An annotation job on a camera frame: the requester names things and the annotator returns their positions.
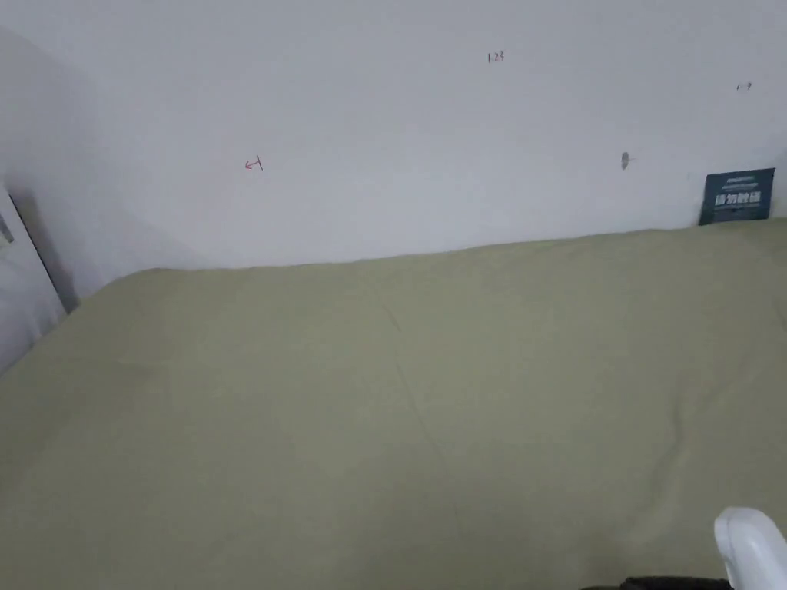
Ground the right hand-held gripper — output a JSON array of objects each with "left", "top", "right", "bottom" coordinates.
[{"left": 617, "top": 506, "right": 787, "bottom": 590}]

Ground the dark teal sign card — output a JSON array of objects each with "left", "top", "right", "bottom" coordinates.
[{"left": 699, "top": 167, "right": 775, "bottom": 227}]

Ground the bed with pale green sheet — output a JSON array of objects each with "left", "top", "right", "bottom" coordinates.
[{"left": 0, "top": 216, "right": 787, "bottom": 590}]

